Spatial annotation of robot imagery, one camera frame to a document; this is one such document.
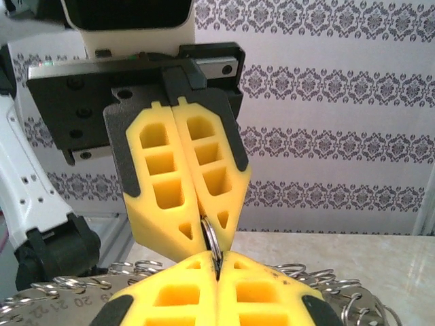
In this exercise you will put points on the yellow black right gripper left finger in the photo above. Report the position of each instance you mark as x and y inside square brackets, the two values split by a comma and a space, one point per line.
[170, 288]

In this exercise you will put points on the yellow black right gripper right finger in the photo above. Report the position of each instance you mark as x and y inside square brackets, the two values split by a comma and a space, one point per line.
[282, 292]

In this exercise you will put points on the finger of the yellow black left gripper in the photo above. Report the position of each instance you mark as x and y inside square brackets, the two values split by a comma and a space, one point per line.
[234, 183]
[142, 210]

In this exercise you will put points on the metal numbered plate with keyrings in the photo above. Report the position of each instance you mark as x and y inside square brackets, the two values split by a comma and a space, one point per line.
[51, 302]

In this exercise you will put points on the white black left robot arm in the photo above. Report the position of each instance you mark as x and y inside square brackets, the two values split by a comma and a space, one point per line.
[30, 203]

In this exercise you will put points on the aluminium side rail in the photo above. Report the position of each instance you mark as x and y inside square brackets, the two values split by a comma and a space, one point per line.
[115, 234]

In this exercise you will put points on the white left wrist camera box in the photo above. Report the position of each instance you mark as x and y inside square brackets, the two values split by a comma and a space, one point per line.
[136, 20]

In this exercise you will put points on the aluminium corner post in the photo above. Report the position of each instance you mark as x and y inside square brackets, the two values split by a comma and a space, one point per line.
[425, 217]

